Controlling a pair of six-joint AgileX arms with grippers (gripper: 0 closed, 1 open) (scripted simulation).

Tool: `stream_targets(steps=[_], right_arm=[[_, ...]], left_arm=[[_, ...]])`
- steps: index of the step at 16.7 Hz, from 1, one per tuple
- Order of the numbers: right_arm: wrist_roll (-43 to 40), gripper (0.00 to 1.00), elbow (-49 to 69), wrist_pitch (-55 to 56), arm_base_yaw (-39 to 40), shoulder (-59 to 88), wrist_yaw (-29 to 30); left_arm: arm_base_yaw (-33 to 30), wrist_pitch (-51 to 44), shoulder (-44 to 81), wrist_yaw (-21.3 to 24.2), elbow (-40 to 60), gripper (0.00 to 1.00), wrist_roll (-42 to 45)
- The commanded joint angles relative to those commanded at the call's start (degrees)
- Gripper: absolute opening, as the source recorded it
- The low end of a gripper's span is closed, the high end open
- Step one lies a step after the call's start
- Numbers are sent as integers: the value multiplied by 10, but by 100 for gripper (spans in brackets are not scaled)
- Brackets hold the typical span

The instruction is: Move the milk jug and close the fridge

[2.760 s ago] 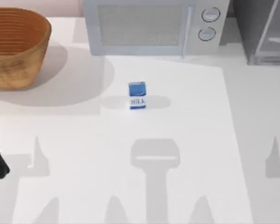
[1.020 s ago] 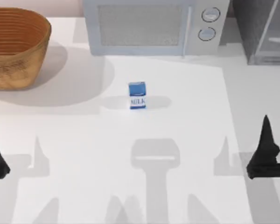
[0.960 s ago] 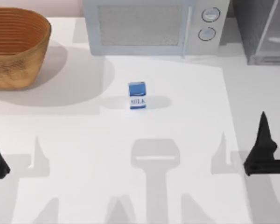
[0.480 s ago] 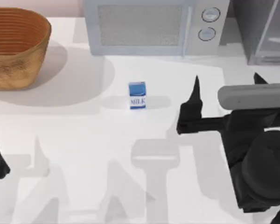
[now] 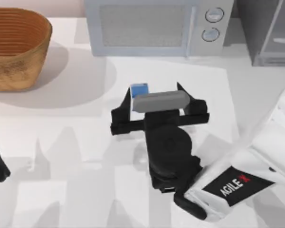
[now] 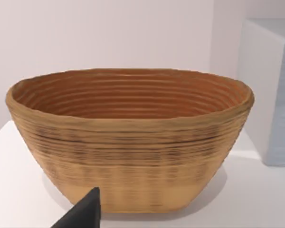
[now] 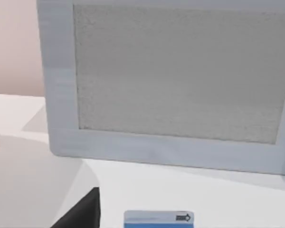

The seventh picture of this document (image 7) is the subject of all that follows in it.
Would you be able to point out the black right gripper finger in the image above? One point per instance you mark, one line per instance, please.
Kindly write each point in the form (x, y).
(85, 211)

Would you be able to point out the blue and white card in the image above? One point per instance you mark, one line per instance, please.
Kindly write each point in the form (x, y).
(158, 219)

